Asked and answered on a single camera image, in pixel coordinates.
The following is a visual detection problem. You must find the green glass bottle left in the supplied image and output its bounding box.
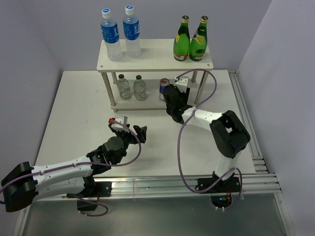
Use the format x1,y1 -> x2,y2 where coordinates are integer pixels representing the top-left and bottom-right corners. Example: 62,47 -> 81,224
173,15 -> 190,61

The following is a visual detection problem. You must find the red blue energy can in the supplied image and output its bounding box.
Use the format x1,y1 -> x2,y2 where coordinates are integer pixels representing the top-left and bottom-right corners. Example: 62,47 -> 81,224
159,78 -> 170,101

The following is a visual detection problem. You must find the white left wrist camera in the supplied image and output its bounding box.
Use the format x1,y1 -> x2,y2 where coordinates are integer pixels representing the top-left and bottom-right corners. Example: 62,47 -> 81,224
108,116 -> 128,132

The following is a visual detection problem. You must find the clear green cap bottle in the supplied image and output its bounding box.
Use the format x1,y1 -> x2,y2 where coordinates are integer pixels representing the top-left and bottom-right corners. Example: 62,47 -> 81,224
133,75 -> 146,101

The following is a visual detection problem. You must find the blue label water bottle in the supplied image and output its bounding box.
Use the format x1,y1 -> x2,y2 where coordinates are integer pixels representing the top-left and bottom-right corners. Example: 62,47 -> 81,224
123,5 -> 141,58
100,8 -> 123,61

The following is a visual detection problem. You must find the green glass bottle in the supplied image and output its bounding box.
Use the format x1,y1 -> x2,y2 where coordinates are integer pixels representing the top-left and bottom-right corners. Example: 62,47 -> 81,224
189,16 -> 209,61
173,15 -> 190,61

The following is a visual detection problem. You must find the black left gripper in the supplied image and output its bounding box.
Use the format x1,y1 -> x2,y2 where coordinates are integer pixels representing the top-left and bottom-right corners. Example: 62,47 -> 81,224
109,124 -> 146,152

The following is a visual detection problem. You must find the aluminium side rail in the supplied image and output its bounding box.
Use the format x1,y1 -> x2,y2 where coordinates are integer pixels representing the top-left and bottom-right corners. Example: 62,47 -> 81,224
227,69 -> 268,174

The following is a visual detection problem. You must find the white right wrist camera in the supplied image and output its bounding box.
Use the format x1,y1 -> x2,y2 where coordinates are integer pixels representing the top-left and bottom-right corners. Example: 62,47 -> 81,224
174,76 -> 189,93

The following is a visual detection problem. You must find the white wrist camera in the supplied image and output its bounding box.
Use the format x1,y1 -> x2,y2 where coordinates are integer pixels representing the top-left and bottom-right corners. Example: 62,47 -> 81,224
108,116 -> 128,132
174,76 -> 189,93

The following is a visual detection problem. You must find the white two-tier shelf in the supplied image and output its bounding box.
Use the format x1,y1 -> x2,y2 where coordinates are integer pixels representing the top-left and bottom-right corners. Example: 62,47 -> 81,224
96,39 -> 213,112

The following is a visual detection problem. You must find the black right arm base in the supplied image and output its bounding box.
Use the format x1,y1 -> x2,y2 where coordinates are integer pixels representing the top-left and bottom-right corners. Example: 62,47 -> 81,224
194,175 -> 243,208

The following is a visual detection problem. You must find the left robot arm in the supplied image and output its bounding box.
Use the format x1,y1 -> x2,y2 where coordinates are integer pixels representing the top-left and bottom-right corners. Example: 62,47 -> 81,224
0,125 -> 147,212

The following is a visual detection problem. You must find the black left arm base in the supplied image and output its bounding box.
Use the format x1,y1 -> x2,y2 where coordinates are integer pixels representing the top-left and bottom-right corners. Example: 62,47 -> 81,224
66,181 -> 112,215

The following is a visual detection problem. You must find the aluminium front rail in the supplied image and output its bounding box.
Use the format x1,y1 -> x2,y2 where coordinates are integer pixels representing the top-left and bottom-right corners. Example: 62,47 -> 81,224
23,173 -> 283,202

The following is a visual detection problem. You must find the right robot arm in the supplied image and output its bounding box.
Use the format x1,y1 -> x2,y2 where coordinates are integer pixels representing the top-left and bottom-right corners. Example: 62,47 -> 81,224
163,84 -> 251,192

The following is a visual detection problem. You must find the green glass bottle right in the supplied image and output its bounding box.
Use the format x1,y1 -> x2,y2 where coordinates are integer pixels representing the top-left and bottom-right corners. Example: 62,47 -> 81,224
189,16 -> 209,61

